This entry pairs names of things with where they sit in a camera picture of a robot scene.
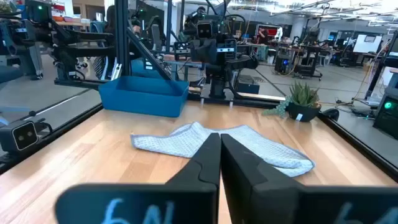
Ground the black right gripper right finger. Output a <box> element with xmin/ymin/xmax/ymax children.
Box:
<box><xmin>220</xmin><ymin>133</ymin><xmax>398</xmax><ymax>224</ymax></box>

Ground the computer tower with green lights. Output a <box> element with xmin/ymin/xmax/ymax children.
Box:
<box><xmin>373</xmin><ymin>93</ymin><xmax>398</xmax><ymax>139</ymax></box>

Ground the background black robot station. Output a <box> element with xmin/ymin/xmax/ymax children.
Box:
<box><xmin>294</xmin><ymin>18</ymin><xmax>324</xmax><ymax>80</ymax></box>

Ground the potted succulent in black pot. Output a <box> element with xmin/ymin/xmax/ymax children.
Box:
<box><xmin>262</xmin><ymin>80</ymin><xmax>323</xmax><ymax>123</ymax></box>

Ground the black rounded corner bracket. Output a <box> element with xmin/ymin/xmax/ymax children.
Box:
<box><xmin>322</xmin><ymin>108</ymin><xmax>340</xmax><ymax>122</ymax></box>

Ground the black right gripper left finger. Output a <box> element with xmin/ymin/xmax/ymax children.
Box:
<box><xmin>55</xmin><ymin>133</ymin><xmax>222</xmax><ymax>224</ymax></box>

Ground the white board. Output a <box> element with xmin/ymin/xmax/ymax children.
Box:
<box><xmin>353</xmin><ymin>34</ymin><xmax>383</xmax><ymax>54</ymax></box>

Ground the small black computer tower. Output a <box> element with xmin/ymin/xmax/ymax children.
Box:
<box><xmin>274</xmin><ymin>54</ymin><xmax>292</xmax><ymax>75</ymax></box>

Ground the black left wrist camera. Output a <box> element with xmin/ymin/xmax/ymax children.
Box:
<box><xmin>196</xmin><ymin>21</ymin><xmax>214</xmax><ymax>40</ymax></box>

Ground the blue plastic basket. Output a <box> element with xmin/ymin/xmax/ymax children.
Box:
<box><xmin>98</xmin><ymin>76</ymin><xmax>190</xmax><ymax>118</ymax></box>

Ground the black table-level camera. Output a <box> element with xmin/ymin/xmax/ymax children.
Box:
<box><xmin>0</xmin><ymin>119</ymin><xmax>53</xmax><ymax>155</ymax></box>

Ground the person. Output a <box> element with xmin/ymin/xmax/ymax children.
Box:
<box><xmin>256</xmin><ymin>26</ymin><xmax>270</xmax><ymax>44</ymax></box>
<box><xmin>93</xmin><ymin>4</ymin><xmax>141</xmax><ymax>80</ymax></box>

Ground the grey waffle microfiber towel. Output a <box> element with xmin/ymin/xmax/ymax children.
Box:
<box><xmin>130</xmin><ymin>121</ymin><xmax>315</xmax><ymax>178</ymax></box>

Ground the black rig frame post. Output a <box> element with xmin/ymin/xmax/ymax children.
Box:
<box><xmin>114</xmin><ymin>0</ymin><xmax>175</xmax><ymax>82</ymax></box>

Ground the black table edge rail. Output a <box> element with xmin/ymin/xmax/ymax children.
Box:
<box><xmin>0</xmin><ymin>93</ymin><xmax>398</xmax><ymax>183</ymax></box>

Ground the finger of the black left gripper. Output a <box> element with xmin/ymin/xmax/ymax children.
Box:
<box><xmin>203</xmin><ymin>39</ymin><xmax>218</xmax><ymax>65</ymax></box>
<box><xmin>190</xmin><ymin>39</ymin><xmax>205</xmax><ymax>63</ymax></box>

